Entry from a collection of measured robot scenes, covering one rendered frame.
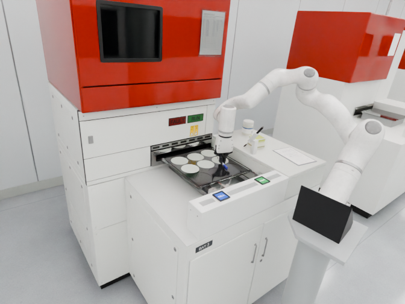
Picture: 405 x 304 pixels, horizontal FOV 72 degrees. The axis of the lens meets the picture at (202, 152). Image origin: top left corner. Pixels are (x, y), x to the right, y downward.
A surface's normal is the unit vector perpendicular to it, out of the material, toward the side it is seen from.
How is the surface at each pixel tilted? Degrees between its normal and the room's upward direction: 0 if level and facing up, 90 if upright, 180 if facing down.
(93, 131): 90
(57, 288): 0
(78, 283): 0
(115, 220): 90
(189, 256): 90
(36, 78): 90
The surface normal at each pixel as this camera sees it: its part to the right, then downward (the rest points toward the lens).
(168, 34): 0.59, 0.38
